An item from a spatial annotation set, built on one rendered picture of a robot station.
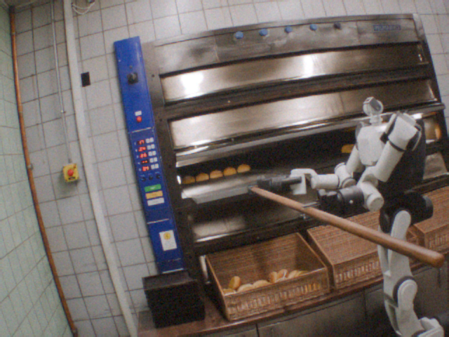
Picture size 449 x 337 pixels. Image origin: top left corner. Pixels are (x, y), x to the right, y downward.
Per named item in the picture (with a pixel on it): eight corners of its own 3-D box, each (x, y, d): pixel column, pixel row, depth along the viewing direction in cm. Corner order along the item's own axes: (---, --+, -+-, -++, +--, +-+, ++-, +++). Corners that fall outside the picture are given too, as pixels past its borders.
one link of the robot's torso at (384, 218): (423, 217, 222) (419, 182, 221) (436, 220, 209) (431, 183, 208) (378, 233, 218) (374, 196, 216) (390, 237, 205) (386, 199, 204)
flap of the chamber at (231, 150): (177, 161, 268) (176, 167, 288) (446, 108, 292) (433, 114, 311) (176, 156, 268) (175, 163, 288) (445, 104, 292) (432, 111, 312)
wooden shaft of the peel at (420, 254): (446, 267, 82) (446, 253, 82) (436, 272, 82) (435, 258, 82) (257, 192, 251) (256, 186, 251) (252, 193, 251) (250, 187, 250)
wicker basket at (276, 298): (213, 297, 286) (203, 254, 284) (304, 274, 295) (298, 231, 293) (227, 322, 238) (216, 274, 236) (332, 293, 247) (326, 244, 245)
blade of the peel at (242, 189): (302, 180, 264) (301, 174, 263) (197, 203, 256) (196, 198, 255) (283, 175, 299) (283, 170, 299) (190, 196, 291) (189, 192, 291)
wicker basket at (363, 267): (311, 272, 296) (304, 229, 294) (389, 246, 302) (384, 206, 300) (334, 291, 248) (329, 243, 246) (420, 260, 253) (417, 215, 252)
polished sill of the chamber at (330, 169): (183, 205, 290) (182, 198, 290) (438, 144, 314) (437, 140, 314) (184, 206, 284) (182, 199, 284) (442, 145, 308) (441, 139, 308)
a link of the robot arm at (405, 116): (427, 122, 155) (419, 130, 177) (398, 102, 158) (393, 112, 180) (414, 151, 156) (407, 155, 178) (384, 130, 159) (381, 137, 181)
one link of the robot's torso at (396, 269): (404, 291, 224) (398, 203, 221) (419, 299, 207) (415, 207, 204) (379, 301, 222) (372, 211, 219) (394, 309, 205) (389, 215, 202)
